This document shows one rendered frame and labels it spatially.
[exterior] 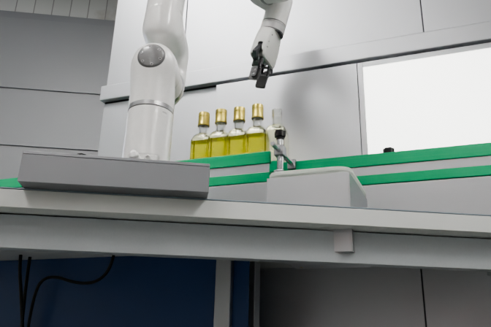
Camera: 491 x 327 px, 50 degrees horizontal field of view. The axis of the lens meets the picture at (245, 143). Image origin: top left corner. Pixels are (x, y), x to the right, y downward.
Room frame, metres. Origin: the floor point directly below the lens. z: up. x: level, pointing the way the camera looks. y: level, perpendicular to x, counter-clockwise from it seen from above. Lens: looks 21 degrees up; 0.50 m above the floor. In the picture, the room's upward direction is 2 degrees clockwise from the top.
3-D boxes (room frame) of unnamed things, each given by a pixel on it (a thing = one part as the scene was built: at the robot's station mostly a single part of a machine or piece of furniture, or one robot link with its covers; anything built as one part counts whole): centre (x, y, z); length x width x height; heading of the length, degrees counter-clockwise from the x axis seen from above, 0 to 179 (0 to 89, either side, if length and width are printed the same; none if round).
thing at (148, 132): (1.00, 0.20, 0.87); 0.16 x 0.13 x 0.15; 4
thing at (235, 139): (1.44, 0.02, 0.99); 0.06 x 0.06 x 0.21; 69
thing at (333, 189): (1.15, -0.17, 0.79); 0.27 x 0.17 x 0.08; 158
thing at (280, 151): (1.26, -0.09, 0.95); 0.17 x 0.03 x 0.12; 158
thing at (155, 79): (1.04, 0.20, 1.03); 0.13 x 0.10 x 0.16; 177
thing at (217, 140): (1.46, 0.07, 0.99); 0.06 x 0.06 x 0.21; 69
